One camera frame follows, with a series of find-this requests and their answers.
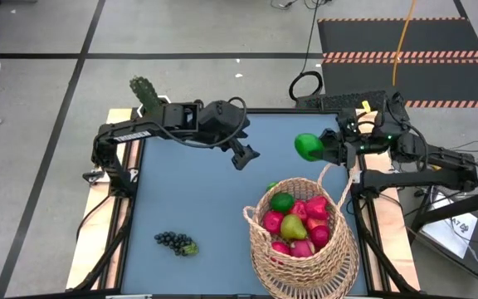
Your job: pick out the green cactus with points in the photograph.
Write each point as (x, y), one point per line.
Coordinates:
(145, 94)

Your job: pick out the red apple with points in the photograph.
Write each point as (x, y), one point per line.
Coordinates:
(299, 210)

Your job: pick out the pink dragon fruit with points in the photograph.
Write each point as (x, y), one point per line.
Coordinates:
(302, 249)

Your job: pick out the dark grape bunch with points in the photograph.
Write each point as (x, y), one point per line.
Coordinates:
(174, 242)

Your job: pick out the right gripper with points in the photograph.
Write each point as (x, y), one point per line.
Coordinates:
(344, 145)

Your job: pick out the wooden table side board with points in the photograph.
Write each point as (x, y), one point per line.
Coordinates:
(394, 232)
(94, 224)

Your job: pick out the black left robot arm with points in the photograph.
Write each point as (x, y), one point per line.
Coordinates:
(110, 135)

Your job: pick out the white plant pot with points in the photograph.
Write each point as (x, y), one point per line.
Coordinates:
(165, 98)

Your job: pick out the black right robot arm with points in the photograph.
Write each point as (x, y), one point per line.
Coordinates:
(413, 177)

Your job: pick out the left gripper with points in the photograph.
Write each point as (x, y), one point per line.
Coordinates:
(220, 118)

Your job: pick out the white paper sheet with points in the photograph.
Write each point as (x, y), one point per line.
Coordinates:
(450, 241)

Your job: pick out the woven wicker basket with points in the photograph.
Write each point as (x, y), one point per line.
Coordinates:
(305, 274)

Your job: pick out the pink-red bell pepper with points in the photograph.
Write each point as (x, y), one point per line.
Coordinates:
(317, 207)

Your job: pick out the black mat with orange stripes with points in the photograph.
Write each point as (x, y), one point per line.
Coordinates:
(430, 79)

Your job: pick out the green lime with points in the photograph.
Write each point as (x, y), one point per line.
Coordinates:
(307, 147)
(282, 202)
(271, 186)

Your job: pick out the yellow tag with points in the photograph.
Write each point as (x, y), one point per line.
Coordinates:
(366, 106)

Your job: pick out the black perforated computer case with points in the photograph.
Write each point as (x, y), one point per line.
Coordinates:
(330, 101)

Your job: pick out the pink round pomegranate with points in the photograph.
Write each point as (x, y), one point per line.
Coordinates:
(272, 222)
(280, 248)
(320, 237)

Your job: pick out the yellow-green pear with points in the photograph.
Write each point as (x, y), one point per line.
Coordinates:
(293, 227)

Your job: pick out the silver metal corner bracket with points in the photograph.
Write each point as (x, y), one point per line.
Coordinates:
(355, 176)
(133, 175)

